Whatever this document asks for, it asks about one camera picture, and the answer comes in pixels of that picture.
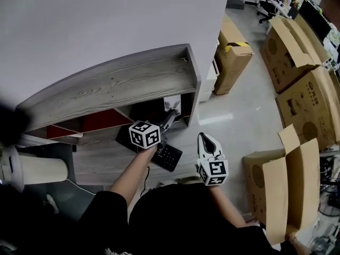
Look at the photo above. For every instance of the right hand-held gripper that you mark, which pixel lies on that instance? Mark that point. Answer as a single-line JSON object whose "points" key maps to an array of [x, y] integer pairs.
{"points": [[215, 170]]}

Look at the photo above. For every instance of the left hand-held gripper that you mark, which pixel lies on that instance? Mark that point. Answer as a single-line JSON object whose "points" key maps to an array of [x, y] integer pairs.
{"points": [[144, 134]]}

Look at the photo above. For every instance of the framed black white picture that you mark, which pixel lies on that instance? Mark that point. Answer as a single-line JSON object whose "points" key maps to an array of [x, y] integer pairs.
{"points": [[173, 105]]}

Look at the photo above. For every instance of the grey shelf unit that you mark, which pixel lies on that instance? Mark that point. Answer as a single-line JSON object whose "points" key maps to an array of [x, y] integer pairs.
{"points": [[114, 84]]}

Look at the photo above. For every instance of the person's right forearm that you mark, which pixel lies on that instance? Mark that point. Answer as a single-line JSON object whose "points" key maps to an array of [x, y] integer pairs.
{"points": [[228, 206]]}

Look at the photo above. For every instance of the person's left forearm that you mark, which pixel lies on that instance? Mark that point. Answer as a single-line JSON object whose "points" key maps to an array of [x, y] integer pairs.
{"points": [[132, 174]]}

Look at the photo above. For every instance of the black keyboard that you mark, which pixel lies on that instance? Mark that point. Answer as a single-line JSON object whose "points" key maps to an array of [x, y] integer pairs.
{"points": [[170, 159]]}

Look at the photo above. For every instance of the white drawer unit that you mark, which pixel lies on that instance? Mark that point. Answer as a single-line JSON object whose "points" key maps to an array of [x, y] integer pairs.
{"points": [[208, 78]]}

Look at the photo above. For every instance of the large printed cardboard box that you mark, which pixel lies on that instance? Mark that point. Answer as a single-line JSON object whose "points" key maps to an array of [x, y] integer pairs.
{"points": [[308, 108], [276, 185], [287, 54]]}

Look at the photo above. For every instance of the long taped cardboard box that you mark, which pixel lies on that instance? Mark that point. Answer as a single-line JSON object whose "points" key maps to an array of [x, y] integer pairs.
{"points": [[231, 62]]}

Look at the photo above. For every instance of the person's black shirt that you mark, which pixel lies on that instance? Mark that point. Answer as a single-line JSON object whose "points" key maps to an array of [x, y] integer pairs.
{"points": [[164, 222]]}

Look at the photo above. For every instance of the person's white shoe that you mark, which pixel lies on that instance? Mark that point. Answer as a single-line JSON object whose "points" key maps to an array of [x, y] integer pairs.
{"points": [[52, 203]]}

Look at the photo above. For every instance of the black office chair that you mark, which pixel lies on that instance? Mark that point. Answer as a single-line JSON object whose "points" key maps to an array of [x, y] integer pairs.
{"points": [[267, 9]]}

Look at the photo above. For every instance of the large black wall screen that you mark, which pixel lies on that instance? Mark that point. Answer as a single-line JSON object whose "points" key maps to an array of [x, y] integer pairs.
{"points": [[314, 18]]}

